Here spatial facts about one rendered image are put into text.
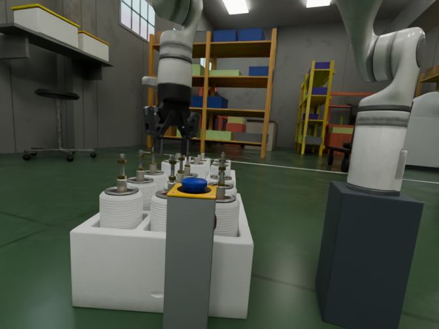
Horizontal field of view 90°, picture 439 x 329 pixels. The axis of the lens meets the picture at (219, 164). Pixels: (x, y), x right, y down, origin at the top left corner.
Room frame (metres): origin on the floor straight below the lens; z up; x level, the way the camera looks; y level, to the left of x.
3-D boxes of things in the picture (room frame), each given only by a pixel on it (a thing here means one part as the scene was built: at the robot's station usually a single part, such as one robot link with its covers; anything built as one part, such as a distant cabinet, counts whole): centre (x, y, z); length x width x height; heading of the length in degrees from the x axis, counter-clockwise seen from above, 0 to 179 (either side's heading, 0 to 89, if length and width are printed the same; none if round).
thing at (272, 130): (7.14, -1.34, 0.40); 2.30 x 0.74 x 0.80; 163
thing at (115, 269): (0.63, 0.11, 0.09); 0.39 x 0.39 x 0.18; 0
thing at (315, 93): (6.70, -2.59, 1.17); 2.42 x 0.65 x 2.33; 163
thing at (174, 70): (0.53, 0.12, 0.53); 0.11 x 0.09 x 0.06; 46
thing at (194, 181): (0.34, 0.04, 0.32); 0.04 x 0.04 x 0.02
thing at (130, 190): (0.51, 0.23, 0.25); 0.08 x 0.08 x 0.01
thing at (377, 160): (0.49, -0.34, 0.39); 0.09 x 0.09 x 0.17; 73
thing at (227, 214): (0.51, -0.01, 0.16); 0.10 x 0.10 x 0.18
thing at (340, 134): (6.86, -3.99, 0.97); 1.46 x 1.30 x 1.94; 72
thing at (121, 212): (0.51, 0.23, 0.16); 0.10 x 0.10 x 0.18
